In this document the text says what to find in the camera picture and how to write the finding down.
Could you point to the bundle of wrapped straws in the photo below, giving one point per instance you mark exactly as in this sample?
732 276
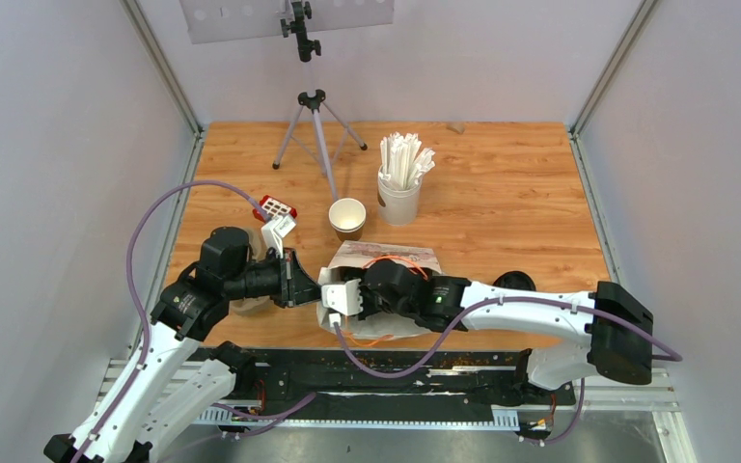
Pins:
404 161

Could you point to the stack of paper cups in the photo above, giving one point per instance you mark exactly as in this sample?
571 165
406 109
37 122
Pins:
347 217

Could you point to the red keypad box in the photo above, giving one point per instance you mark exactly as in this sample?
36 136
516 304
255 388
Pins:
270 207

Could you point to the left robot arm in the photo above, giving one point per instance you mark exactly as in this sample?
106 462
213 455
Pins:
135 422

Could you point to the white straw holder cup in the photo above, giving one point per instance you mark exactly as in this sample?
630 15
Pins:
397 207

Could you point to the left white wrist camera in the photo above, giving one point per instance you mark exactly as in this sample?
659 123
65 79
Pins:
275 230

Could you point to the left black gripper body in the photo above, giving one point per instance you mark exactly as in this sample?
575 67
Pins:
263 278

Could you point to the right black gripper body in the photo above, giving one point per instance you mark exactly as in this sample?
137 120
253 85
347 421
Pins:
372 304

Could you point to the grey camera tripod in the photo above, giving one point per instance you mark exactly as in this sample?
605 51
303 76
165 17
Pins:
293 23

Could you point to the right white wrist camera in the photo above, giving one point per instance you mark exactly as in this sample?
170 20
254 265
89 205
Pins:
343 297

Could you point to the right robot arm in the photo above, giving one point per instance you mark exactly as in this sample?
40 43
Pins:
606 332

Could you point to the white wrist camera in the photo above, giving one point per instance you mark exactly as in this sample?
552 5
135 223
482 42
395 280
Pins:
343 297
275 230

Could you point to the brown pulp cup carrier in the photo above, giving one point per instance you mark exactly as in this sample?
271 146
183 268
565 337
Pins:
252 306

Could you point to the kraft paper takeout bag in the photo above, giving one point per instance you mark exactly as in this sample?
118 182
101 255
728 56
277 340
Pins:
382 326

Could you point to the stack of black lids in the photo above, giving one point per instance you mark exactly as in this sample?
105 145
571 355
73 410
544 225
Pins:
515 279

